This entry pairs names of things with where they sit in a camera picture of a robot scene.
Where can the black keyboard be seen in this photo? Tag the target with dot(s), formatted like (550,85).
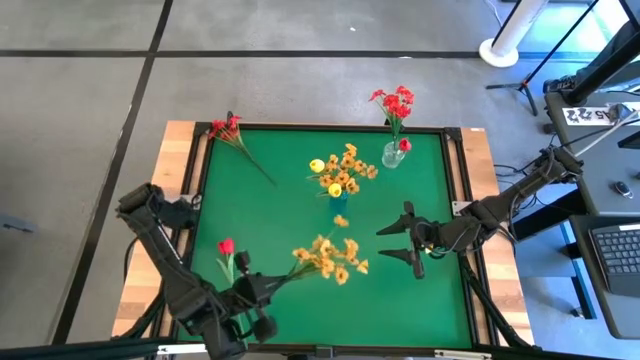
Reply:
(617,252)

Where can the yellow artificial tulip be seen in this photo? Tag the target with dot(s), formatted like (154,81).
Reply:
(335,190)
(317,165)

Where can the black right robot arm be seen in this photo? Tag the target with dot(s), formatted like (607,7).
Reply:
(520,192)

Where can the silver metal bracket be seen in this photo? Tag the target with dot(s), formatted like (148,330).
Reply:
(185,348)
(462,354)

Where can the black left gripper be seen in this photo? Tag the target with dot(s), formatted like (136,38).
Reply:
(242,295)

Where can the black monitor stand pole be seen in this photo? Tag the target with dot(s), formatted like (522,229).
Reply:
(610,55)

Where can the teal glass vase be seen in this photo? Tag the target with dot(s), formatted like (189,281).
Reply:
(338,205)

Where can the white round pillar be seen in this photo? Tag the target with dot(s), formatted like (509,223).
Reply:
(515,30)

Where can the green table mat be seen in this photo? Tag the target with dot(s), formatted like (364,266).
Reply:
(280,225)

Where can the black tripod stand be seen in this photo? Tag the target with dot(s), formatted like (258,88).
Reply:
(525,86)

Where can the red artificial flower bunch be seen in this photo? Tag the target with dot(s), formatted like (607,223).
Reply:
(395,102)
(220,127)

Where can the blue desk leg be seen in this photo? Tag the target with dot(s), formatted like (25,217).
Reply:
(580,280)

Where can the blue gray chair foot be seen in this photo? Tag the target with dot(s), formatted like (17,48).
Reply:
(15,226)

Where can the white paper label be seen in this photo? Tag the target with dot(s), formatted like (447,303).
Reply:
(580,115)

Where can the clear glass vase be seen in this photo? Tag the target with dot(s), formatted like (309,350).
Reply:
(390,160)

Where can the red artificial tulip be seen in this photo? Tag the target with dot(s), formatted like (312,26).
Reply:
(405,145)
(226,246)

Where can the black aluminium table frame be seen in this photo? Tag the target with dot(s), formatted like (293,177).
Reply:
(325,126)

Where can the orange artificial flower bunch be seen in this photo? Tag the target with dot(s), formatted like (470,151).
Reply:
(325,250)
(345,162)

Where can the gray desk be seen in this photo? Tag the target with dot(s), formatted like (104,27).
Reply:
(610,170)

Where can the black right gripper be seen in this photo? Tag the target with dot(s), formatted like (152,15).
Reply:
(440,237)

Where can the black key fob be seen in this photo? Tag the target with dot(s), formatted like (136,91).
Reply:
(623,189)

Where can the black hook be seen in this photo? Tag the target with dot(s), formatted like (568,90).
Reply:
(230,115)

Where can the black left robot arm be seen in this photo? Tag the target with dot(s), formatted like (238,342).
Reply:
(165,250)

